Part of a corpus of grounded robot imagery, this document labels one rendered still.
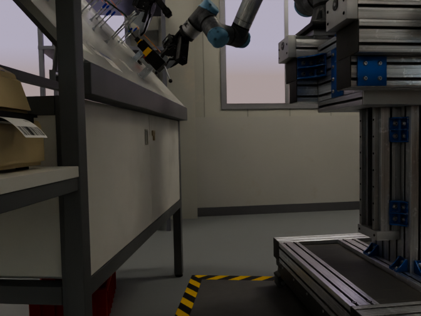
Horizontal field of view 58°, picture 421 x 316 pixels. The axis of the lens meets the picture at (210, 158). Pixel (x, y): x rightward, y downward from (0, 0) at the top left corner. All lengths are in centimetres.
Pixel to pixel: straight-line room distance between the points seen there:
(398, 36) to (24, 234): 108
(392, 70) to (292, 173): 248
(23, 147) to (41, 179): 7
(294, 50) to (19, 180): 127
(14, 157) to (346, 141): 343
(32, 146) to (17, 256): 32
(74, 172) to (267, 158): 295
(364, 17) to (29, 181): 95
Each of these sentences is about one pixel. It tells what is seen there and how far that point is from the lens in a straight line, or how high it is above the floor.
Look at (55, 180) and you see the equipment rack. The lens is 66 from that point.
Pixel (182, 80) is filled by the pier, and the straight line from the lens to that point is 339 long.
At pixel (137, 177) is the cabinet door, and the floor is 59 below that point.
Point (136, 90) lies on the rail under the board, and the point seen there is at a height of 84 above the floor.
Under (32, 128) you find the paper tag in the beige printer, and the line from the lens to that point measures 62.
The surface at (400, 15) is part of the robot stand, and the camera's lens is 125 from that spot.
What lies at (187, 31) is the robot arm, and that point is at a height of 114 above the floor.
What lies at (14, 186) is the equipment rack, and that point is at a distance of 57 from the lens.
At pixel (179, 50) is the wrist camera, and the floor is 106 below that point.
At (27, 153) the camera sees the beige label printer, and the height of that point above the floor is 69.
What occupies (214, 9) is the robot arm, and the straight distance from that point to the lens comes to 158.
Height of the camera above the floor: 70
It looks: 3 degrees down
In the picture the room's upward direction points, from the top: 1 degrees counter-clockwise
